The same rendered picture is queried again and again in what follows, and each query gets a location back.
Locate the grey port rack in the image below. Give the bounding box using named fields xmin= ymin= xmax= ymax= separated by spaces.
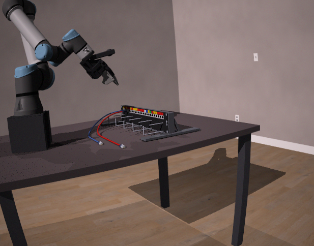
xmin=101 ymin=105 xmax=200 ymax=141

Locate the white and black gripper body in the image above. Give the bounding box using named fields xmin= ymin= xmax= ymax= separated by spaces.
xmin=80 ymin=50 xmax=106 ymax=79

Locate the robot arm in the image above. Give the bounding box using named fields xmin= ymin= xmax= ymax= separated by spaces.
xmin=2 ymin=0 xmax=92 ymax=116

